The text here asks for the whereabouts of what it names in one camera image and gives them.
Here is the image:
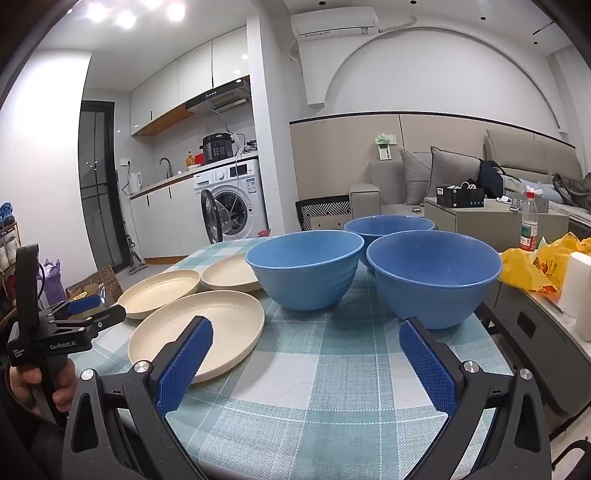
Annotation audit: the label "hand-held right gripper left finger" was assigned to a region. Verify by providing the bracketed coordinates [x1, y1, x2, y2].
[61, 316, 214, 480]

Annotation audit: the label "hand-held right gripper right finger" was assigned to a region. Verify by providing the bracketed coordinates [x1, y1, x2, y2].
[399, 316, 552, 480]

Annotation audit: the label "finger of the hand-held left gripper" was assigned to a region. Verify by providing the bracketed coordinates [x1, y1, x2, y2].
[48, 293, 105, 320]
[46, 305, 127, 335]

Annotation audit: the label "cream plate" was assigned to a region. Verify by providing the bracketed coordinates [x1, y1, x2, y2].
[115, 269, 202, 320]
[202, 253, 265, 292]
[128, 291, 265, 385]

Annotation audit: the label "blue bowl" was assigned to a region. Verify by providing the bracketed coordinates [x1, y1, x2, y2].
[366, 231, 503, 330]
[245, 230, 365, 311]
[344, 215, 435, 269]

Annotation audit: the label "person's left forearm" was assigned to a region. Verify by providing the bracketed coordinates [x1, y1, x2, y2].
[0, 397, 75, 480]

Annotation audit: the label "person's left hand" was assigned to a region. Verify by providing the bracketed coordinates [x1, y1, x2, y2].
[8, 357, 77, 415]

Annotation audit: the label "brown patterned flat cardboard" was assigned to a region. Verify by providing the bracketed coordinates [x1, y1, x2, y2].
[67, 265, 123, 301]

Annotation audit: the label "purple bag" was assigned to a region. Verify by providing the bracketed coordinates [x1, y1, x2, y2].
[39, 259, 68, 308]

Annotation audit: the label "upright floor mop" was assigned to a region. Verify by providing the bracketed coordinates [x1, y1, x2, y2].
[121, 178, 147, 276]

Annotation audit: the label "teal checked tablecloth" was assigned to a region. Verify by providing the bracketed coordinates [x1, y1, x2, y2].
[76, 237, 515, 480]

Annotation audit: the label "wooden shoe rack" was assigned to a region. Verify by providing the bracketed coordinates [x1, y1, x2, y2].
[0, 202, 23, 324]

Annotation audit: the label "dark glass door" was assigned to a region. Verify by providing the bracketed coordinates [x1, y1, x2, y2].
[78, 99, 127, 273]

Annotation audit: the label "white kitchen base cabinets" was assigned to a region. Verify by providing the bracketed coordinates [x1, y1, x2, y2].
[129, 173, 206, 260]

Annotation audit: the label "yellow plastic bag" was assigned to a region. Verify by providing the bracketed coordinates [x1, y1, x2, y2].
[500, 232, 591, 292]

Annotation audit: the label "grey side cabinet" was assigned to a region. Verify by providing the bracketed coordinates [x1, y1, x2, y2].
[424, 198, 571, 253]

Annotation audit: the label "white disposable cup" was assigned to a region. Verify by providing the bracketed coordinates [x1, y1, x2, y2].
[558, 251, 591, 319]

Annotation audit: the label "black box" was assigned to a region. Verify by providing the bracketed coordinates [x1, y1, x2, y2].
[436, 186, 485, 208]

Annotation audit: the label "plastic bottle with red cap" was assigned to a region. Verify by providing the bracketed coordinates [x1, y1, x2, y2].
[520, 190, 540, 252]

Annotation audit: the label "grey sofa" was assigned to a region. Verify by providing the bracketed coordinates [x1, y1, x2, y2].
[349, 127, 591, 234]

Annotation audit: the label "black white patterned chair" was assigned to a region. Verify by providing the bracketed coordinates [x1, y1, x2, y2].
[295, 195, 352, 232]

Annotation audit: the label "grey cushion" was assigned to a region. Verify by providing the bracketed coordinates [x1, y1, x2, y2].
[429, 147, 483, 200]
[399, 148, 435, 206]

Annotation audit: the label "white washing machine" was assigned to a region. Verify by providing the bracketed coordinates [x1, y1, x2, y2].
[193, 158, 269, 244]

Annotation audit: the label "grey tissue box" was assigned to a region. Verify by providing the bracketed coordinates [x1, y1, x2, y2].
[510, 196, 550, 214]

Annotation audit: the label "dark jacket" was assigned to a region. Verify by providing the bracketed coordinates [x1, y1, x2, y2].
[464, 159, 506, 199]

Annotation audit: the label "black pressure cooker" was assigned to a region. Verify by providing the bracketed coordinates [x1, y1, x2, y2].
[200, 133, 232, 163]

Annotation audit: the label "light blue pillow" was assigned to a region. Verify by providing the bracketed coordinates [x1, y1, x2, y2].
[505, 175, 563, 205]

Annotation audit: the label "grey coat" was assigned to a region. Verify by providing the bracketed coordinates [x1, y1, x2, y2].
[551, 173, 591, 209]

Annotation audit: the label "black range hood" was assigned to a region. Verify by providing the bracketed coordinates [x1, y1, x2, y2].
[186, 78, 251, 116]

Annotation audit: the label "white air conditioner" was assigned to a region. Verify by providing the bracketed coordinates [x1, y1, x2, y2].
[291, 6, 379, 38]

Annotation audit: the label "white wall cabinets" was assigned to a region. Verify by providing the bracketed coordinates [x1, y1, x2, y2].
[130, 25, 250, 137]

